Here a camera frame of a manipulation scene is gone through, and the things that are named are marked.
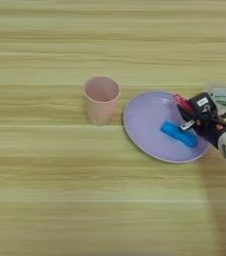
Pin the purple round plate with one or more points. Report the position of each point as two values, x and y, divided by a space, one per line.
145 123

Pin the blue rectangular block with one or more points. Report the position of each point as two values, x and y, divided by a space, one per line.
180 135

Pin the pink plastic cup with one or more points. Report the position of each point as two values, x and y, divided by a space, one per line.
100 110

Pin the small pink white box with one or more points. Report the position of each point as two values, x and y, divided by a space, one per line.
182 101

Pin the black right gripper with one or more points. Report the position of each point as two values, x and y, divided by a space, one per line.
210 128

